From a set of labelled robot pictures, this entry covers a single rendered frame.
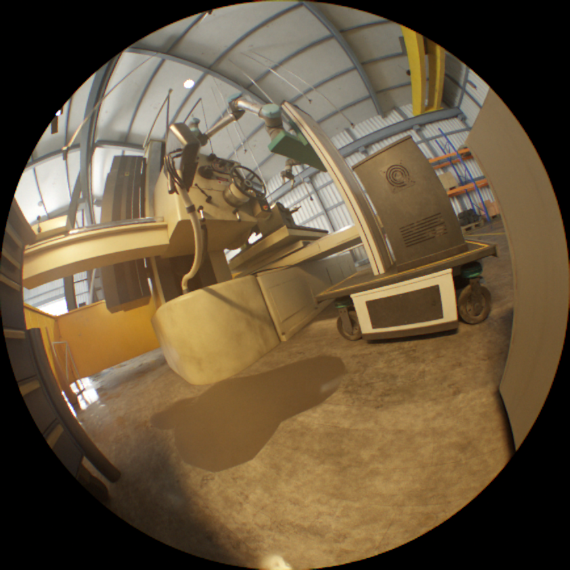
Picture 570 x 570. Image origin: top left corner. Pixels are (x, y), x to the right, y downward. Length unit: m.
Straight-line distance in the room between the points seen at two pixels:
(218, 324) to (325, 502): 1.01
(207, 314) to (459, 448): 1.22
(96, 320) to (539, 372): 3.75
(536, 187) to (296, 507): 0.63
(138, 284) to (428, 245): 1.92
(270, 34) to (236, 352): 8.59
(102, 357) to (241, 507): 3.17
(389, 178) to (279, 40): 7.77
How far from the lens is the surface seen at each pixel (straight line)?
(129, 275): 1.67
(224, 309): 1.12
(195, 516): 0.59
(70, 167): 11.11
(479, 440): 0.52
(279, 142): 1.14
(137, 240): 1.38
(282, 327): 1.44
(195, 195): 1.37
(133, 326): 3.35
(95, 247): 1.39
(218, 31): 8.10
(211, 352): 1.11
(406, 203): 0.77
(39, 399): 0.74
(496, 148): 0.32
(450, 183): 8.04
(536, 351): 0.37
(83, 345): 3.54
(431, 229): 0.76
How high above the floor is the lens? 0.44
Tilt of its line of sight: level
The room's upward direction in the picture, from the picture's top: 20 degrees counter-clockwise
